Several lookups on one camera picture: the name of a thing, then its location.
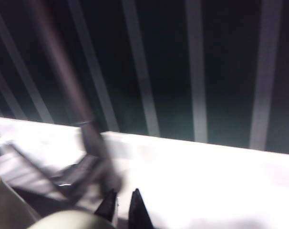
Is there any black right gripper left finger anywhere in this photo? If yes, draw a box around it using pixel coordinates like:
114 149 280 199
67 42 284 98
93 189 118 222

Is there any white backsplash ledge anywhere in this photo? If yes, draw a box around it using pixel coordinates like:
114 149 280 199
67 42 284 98
0 116 289 229

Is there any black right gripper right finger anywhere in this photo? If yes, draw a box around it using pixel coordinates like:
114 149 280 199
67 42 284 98
128 188 155 229

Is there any pale green ceramic mug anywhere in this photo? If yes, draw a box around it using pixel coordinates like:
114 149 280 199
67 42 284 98
0 174 114 229

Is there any dark metal faucet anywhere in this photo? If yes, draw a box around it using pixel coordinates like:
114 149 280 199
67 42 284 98
30 0 125 193

